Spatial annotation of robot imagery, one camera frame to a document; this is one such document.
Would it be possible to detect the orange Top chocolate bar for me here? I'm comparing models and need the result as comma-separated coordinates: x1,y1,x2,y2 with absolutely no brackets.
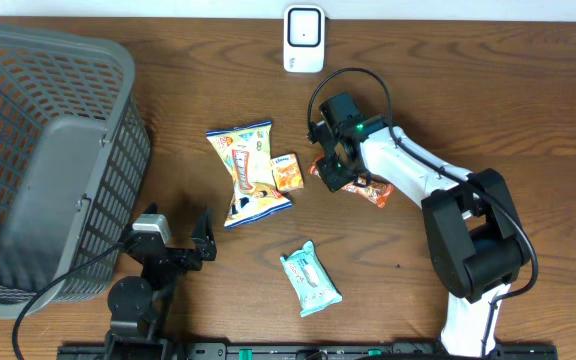
308,154,396,209

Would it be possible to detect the orange tissue pack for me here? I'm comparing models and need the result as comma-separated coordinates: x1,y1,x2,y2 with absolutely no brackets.
270,153,304,193

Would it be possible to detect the yellow snack chip bag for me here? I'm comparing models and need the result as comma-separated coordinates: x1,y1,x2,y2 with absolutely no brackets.
206,120,292,229

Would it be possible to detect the white wet wipes pack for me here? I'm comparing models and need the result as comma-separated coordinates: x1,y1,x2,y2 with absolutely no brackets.
280,240,343,317

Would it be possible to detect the grey plastic shopping basket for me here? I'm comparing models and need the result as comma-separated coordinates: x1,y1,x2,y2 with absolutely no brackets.
0,25,151,319

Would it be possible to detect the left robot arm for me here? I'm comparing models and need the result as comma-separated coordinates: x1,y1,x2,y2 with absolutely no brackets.
103,204,217,359

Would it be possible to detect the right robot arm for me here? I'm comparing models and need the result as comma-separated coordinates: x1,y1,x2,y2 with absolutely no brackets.
308,115,538,358

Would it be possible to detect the white barcode scanner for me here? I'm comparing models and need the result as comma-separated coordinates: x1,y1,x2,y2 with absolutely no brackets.
283,4,326,73

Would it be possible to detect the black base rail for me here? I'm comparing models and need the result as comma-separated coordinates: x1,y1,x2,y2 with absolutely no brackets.
56,341,559,360

